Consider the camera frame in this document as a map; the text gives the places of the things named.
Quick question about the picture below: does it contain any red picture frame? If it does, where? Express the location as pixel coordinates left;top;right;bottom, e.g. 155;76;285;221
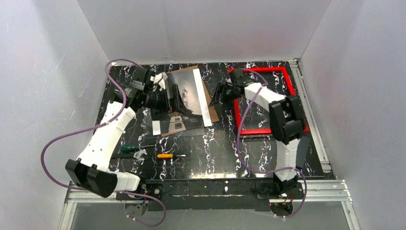
234;67;310;140

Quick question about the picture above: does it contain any clear acrylic glazing sheet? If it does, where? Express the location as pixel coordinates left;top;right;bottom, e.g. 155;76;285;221
136;109;204;138

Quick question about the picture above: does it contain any house photo white border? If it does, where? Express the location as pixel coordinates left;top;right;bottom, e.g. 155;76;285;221
150;66;212;136

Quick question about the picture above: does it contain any orange handled screwdriver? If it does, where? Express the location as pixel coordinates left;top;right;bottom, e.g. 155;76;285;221
157;154;186;159

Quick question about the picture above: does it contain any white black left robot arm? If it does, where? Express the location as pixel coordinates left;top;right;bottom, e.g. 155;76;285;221
65;67;191;198

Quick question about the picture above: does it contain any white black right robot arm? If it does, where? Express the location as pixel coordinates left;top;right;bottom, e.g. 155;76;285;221
210;69;306;192

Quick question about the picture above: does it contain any small silver wrench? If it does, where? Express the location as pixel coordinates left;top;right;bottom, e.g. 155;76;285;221
133;149;147;162

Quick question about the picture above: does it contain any dark grey card sheet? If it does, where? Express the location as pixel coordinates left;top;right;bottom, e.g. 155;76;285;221
296;136;311;170

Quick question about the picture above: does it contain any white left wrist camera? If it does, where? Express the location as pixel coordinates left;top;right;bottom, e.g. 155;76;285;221
150;72;168;92

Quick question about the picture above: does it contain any green handled screwdriver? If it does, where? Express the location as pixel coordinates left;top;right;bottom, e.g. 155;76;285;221
120;145;154;152

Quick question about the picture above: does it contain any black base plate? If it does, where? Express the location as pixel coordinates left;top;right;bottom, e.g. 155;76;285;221
116;178;304;211

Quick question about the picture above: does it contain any aluminium rail front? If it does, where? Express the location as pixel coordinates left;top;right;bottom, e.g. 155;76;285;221
59;179;360;230

